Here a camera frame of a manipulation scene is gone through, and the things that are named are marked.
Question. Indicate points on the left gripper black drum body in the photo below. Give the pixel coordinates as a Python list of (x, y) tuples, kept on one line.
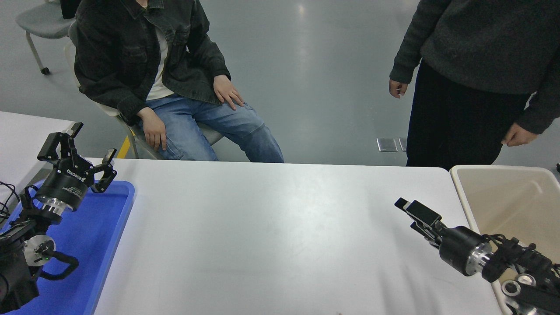
[(65, 183)]

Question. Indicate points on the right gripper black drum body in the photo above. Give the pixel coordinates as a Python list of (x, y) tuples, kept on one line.
[(455, 249)]

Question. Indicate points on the seated person's right hand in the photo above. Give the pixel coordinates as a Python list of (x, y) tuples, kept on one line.
[(153, 129)]

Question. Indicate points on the standing person's left hand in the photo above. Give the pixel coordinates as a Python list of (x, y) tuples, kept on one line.
[(519, 135)]

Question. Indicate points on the standing person's right hand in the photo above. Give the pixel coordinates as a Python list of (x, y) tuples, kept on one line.
[(398, 89)]

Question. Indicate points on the seated person's left hand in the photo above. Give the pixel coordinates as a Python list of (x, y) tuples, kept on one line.
[(226, 89)]

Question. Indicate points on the blue plastic tray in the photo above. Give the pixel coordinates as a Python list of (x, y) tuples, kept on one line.
[(87, 236)]

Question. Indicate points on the metal floor socket plate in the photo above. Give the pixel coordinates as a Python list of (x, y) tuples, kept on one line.
[(386, 144), (402, 143)]

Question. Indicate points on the large pale beige bin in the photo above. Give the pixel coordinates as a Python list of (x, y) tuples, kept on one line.
[(512, 197)]

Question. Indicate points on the seated person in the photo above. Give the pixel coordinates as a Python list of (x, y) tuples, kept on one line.
[(118, 57)]

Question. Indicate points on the pale chair under seated person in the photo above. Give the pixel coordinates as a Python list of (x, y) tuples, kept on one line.
[(211, 133)]

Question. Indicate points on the grey wheeled chair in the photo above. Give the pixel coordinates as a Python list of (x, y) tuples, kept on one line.
[(39, 22)]

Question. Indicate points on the black bag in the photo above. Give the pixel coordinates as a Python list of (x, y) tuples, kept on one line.
[(69, 8)]

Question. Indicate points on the standing person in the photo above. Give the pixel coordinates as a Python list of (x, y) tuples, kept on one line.
[(472, 43)]

